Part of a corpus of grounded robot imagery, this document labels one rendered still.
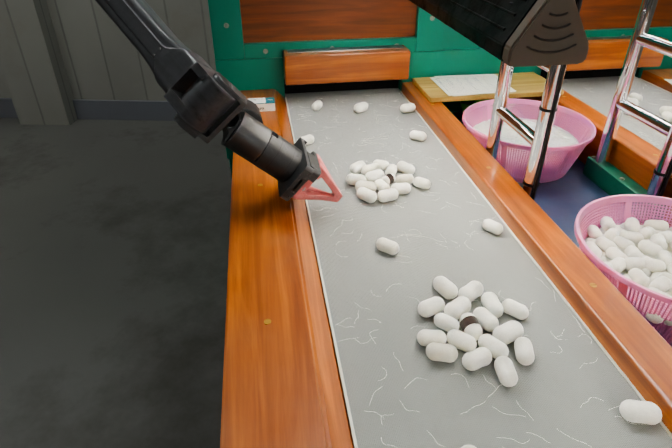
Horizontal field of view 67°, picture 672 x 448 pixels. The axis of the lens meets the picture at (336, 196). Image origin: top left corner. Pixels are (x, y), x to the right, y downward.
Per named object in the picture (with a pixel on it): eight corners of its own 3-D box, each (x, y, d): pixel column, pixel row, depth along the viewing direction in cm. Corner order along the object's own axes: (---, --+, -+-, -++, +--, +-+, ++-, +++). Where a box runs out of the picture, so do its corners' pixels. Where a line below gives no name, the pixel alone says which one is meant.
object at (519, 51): (507, 68, 47) (522, -15, 43) (368, -25, 100) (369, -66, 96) (586, 64, 48) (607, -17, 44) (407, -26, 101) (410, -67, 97)
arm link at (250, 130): (215, 146, 69) (239, 113, 68) (215, 129, 75) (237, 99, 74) (256, 172, 72) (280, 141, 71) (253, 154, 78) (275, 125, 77)
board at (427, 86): (430, 103, 116) (430, 98, 115) (411, 82, 129) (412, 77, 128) (563, 95, 120) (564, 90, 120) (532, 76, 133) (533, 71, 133)
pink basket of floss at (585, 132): (560, 206, 95) (572, 161, 90) (435, 165, 109) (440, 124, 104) (599, 156, 113) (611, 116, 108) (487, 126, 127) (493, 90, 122)
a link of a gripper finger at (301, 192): (348, 169, 83) (304, 138, 79) (356, 191, 77) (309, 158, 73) (322, 198, 85) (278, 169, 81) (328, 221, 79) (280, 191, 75)
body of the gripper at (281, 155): (309, 142, 80) (272, 116, 77) (317, 172, 71) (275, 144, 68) (284, 171, 82) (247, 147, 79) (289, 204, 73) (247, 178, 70)
